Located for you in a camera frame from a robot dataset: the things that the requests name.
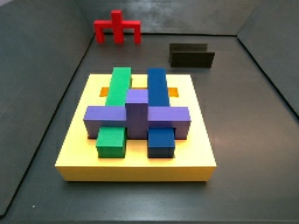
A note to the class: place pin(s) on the red cross-shaped block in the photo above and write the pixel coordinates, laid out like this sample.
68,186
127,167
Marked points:
117,24

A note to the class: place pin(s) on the yellow base board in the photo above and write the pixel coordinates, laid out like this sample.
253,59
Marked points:
79,163

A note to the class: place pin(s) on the purple cross-shaped block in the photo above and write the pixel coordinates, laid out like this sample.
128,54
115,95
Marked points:
137,116

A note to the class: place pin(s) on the blue long block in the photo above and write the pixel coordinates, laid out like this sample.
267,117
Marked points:
160,143

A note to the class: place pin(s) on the green long block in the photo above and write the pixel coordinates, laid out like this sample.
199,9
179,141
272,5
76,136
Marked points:
111,143

